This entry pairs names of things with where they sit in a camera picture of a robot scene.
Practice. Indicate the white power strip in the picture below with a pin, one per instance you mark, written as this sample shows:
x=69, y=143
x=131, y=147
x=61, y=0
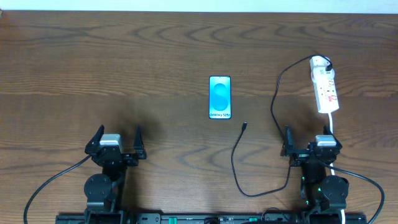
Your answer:
x=325, y=92

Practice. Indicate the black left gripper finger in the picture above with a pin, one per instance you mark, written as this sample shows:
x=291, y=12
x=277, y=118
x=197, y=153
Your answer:
x=95, y=140
x=138, y=145

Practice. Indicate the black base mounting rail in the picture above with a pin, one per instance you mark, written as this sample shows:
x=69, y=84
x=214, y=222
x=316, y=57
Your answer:
x=156, y=218

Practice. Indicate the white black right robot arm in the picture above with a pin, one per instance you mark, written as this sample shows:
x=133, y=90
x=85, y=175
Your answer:
x=325, y=194

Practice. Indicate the white USB charger plug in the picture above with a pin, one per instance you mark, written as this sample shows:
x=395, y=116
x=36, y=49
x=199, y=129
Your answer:
x=319, y=74

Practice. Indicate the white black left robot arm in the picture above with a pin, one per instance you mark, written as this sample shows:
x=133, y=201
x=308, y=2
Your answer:
x=104, y=191

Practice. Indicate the blue screen smartphone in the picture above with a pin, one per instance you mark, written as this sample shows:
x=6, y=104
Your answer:
x=220, y=97

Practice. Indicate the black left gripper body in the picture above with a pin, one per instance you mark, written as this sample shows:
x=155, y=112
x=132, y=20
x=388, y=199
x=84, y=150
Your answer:
x=117, y=156

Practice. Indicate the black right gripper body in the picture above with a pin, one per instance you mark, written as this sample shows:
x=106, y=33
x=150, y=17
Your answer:
x=308, y=155

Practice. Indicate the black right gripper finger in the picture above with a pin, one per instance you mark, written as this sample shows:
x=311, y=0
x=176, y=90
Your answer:
x=327, y=131
x=288, y=139

